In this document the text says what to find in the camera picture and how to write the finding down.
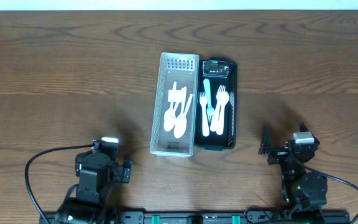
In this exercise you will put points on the black perforated plastic basket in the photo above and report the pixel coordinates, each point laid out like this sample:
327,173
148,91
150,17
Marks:
219,72

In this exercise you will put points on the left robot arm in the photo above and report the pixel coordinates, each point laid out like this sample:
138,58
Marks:
99,173

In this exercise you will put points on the pink plastic fork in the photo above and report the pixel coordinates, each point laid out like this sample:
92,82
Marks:
220,98

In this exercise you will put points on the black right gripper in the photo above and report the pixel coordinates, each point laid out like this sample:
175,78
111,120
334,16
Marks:
278,155

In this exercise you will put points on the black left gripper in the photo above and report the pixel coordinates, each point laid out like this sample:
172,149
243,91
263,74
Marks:
125,170

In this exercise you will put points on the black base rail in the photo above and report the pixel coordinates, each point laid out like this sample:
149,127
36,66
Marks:
251,215

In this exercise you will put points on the clear perforated plastic basket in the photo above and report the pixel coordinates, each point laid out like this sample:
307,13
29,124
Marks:
182,69

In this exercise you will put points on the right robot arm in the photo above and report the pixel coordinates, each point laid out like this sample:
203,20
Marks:
304,192

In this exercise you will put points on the white plastic fork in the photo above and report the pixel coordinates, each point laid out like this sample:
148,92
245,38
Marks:
203,103

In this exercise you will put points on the white plastic spoon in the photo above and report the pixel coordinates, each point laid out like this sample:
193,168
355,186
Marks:
181,95
169,115
181,120
224,101

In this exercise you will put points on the mint green plastic fork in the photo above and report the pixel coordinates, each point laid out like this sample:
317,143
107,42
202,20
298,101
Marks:
210,110

